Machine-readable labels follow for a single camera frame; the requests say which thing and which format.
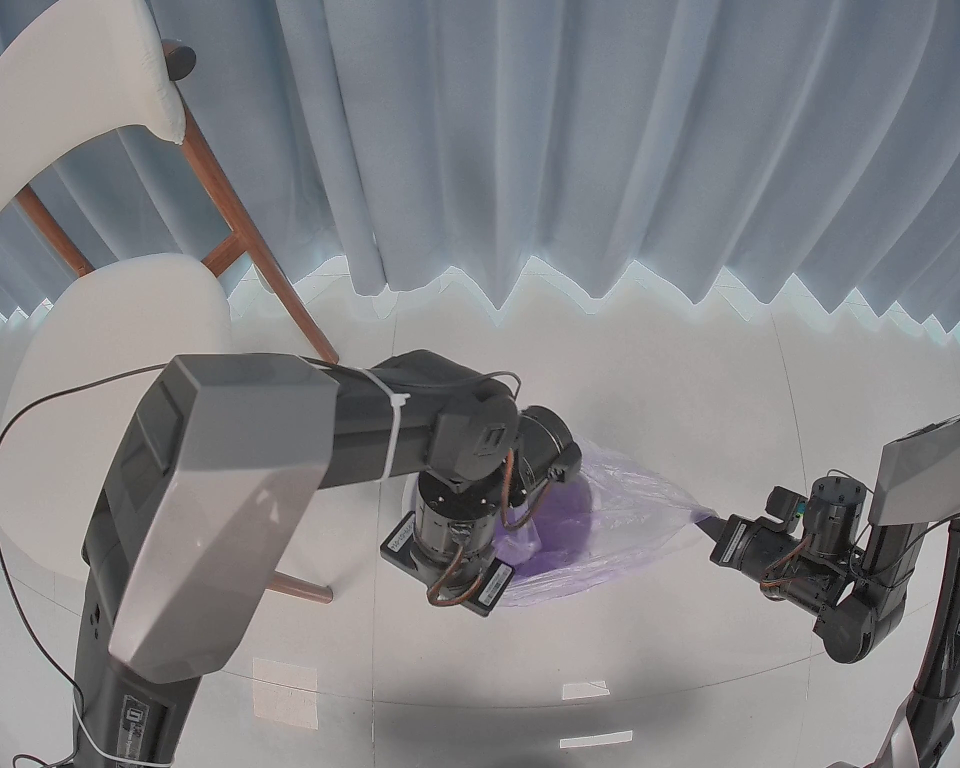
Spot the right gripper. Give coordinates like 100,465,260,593
708,513,850,615

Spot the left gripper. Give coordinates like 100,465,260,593
378,480,520,620

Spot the purple plastic bag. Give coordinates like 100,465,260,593
491,438,710,609

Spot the white padded wooden chair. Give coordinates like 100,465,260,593
0,0,340,605

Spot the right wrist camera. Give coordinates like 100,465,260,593
763,486,810,532

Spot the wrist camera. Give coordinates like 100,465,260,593
763,486,810,532
543,442,584,489

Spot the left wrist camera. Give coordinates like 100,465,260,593
543,442,584,489

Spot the black cable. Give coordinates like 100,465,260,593
0,363,522,768

